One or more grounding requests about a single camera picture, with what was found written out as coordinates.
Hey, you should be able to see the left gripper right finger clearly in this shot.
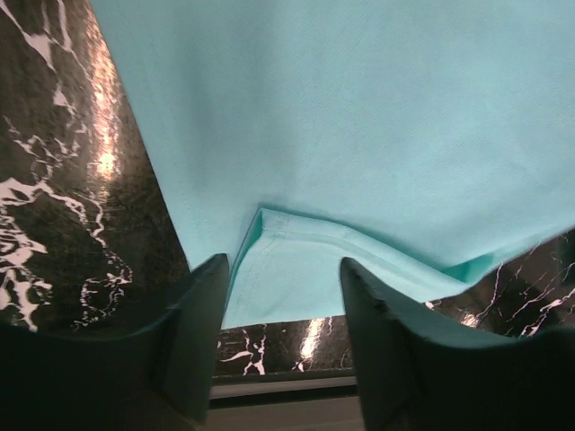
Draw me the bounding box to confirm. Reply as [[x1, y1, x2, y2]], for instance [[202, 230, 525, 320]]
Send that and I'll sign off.
[[340, 258, 574, 430]]

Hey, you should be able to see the teal t shirt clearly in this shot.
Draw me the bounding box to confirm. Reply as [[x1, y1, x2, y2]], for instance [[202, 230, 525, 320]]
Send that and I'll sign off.
[[92, 1, 574, 329]]

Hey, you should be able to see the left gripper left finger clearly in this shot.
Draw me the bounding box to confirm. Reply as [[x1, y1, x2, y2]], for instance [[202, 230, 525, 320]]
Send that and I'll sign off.
[[1, 254, 230, 430]]

